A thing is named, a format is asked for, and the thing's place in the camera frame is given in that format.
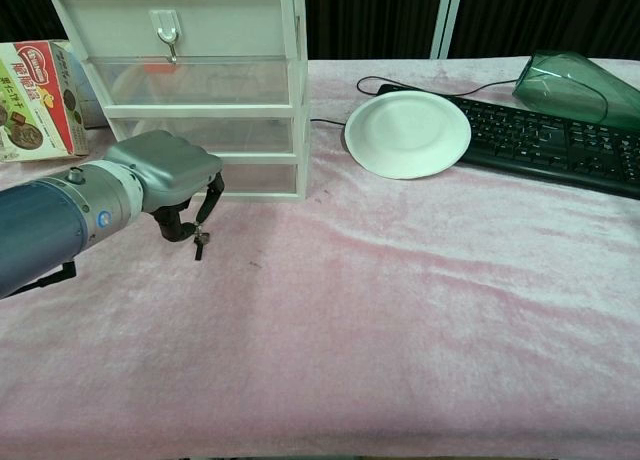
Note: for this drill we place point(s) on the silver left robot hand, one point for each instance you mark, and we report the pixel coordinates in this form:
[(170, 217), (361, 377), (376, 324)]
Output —
[(170, 165)]

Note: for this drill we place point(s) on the small metal key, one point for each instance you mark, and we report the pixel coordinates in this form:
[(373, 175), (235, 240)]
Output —
[(198, 250)]

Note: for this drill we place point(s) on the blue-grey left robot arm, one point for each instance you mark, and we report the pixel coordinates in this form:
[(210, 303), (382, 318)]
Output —
[(40, 230)]

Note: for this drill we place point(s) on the clear plastic drawer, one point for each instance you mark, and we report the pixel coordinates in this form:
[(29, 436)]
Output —
[(225, 85), (235, 135), (260, 177)]

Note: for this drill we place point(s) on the white plastic drawer unit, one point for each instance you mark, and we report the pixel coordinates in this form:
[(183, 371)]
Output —
[(300, 105)]

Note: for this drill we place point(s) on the metal hook on white base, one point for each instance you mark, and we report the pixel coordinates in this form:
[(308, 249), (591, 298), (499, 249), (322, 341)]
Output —
[(163, 19)]

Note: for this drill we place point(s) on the red and green cookie box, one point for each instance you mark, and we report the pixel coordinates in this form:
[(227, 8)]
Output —
[(35, 105)]

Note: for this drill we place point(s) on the pink plush tablecloth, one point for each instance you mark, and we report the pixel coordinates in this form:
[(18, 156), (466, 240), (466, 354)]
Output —
[(350, 305)]

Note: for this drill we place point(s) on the white paper plate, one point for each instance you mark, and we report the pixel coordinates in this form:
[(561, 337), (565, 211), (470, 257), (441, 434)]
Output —
[(407, 135)]

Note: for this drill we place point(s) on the black computer keyboard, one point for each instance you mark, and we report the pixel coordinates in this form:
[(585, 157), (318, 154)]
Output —
[(525, 135)]

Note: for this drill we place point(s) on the green plastic spray bottle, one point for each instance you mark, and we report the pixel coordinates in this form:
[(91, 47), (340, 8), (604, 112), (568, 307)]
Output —
[(565, 85)]

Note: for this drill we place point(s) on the white frame post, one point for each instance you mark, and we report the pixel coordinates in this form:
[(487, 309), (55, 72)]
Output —
[(445, 20)]

